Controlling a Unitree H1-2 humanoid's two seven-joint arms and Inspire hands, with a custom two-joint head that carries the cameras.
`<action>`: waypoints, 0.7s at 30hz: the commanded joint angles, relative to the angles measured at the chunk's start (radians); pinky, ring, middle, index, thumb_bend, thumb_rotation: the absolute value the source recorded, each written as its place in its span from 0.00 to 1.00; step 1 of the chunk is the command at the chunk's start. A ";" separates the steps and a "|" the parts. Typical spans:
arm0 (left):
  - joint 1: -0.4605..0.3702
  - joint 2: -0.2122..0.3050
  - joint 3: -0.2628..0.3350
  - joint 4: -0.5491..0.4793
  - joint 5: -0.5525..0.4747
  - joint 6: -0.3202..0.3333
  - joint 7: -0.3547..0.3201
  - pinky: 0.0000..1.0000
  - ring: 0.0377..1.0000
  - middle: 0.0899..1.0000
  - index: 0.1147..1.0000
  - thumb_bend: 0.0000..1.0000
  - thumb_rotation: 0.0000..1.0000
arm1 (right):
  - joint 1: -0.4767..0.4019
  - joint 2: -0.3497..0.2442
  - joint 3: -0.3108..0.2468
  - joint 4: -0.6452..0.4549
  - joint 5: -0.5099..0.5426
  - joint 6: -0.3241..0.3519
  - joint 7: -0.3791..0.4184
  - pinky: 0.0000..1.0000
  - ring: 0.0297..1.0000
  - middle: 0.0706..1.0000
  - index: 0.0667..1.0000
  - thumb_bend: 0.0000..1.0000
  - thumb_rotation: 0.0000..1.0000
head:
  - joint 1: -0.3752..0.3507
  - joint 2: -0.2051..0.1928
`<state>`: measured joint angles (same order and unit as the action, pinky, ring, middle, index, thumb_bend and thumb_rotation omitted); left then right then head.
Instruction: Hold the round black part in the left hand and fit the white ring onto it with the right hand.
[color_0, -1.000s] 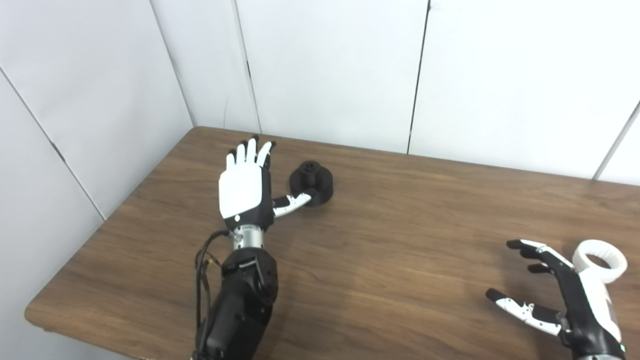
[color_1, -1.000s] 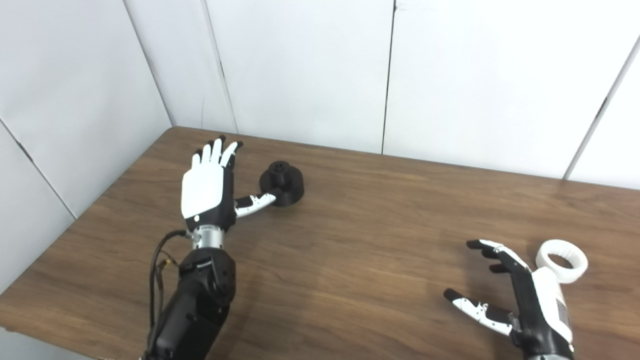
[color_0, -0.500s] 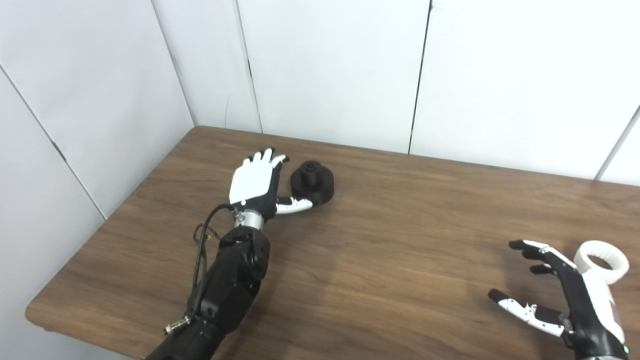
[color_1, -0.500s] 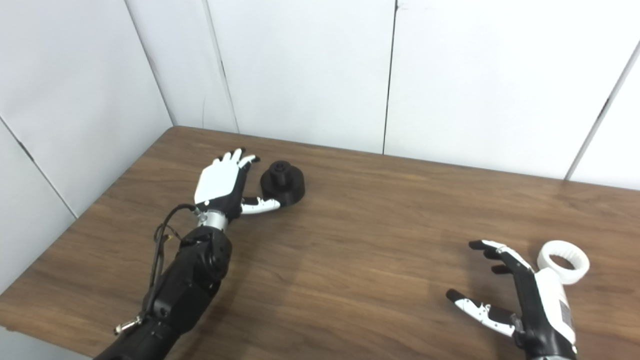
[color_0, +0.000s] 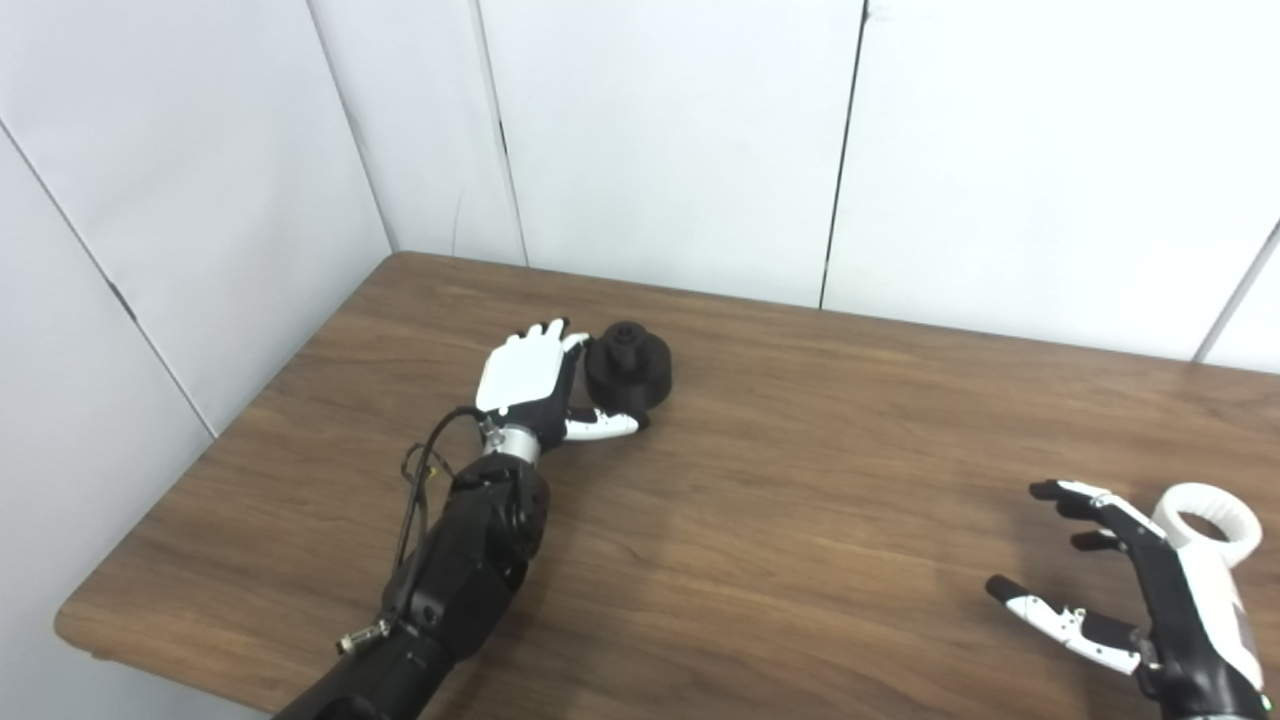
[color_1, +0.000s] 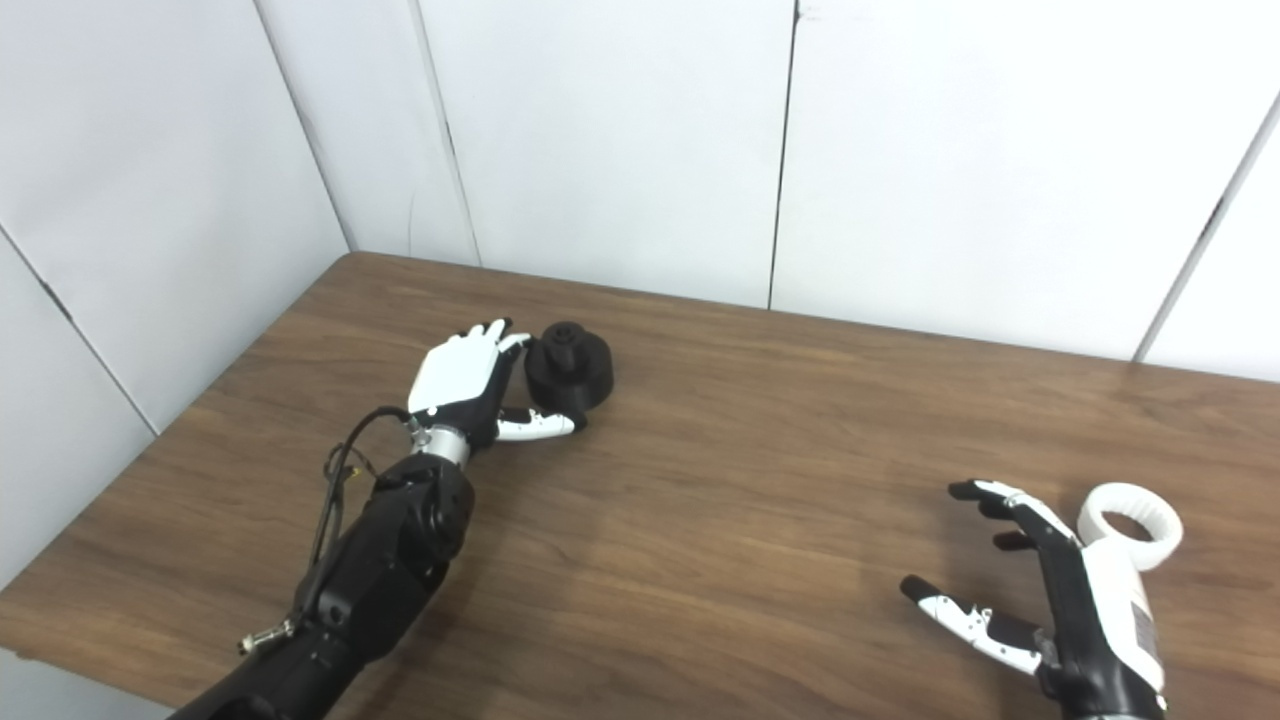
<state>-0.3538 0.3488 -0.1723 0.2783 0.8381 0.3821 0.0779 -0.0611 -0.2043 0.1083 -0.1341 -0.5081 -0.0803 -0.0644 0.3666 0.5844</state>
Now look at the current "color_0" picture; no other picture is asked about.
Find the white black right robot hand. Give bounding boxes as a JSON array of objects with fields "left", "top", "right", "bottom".
[{"left": 985, "top": 480, "right": 1273, "bottom": 720}]

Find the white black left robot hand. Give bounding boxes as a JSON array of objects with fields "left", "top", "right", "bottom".
[{"left": 475, "top": 318, "right": 641, "bottom": 463}]

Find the round black plastic part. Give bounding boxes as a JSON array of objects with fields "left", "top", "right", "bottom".
[{"left": 584, "top": 321, "right": 673, "bottom": 416}]

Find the white toothed plastic ring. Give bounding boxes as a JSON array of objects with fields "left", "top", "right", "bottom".
[{"left": 1150, "top": 483, "right": 1263, "bottom": 571}]

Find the thin black wire bundle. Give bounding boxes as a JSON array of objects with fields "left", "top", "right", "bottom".
[{"left": 400, "top": 440, "right": 449, "bottom": 526}]

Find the thick black wrist cable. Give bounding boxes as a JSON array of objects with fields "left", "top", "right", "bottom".
[{"left": 335, "top": 405, "right": 501, "bottom": 656}]

